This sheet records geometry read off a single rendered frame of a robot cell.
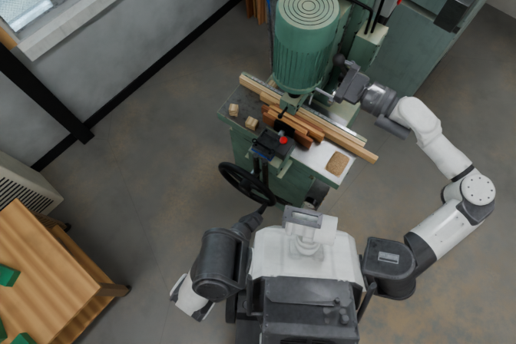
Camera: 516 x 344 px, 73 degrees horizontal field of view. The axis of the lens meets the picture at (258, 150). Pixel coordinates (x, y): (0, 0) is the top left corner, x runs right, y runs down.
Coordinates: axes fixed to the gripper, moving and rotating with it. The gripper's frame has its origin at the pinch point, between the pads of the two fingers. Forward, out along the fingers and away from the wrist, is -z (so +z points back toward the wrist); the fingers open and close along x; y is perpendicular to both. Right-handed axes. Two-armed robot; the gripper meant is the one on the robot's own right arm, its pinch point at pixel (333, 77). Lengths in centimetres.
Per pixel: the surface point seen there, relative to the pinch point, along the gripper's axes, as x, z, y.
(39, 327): 149, -59, 3
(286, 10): -8.8, -18.2, -12.6
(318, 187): 44, 11, 59
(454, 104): -34, 61, 181
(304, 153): 29.6, -0.2, 34.7
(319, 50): -4.4, -6.5, -5.3
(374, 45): -15.9, 4.1, 16.9
